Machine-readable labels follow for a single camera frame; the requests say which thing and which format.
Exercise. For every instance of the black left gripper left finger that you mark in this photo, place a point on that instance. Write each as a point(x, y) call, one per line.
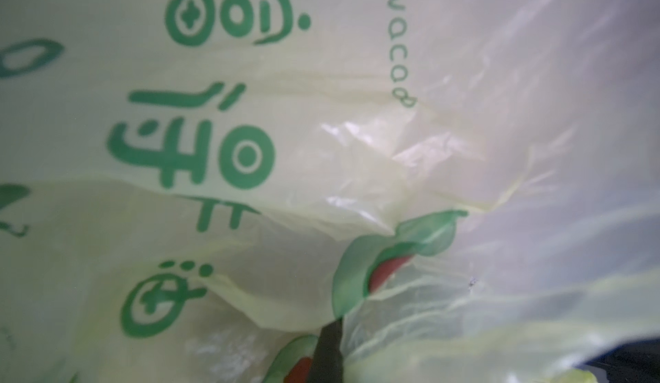
point(327, 363)

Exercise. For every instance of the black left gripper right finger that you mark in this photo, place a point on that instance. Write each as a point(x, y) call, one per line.
point(635, 362)

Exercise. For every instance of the yellow-green avocado plastic bag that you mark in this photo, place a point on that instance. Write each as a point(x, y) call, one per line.
point(192, 189)

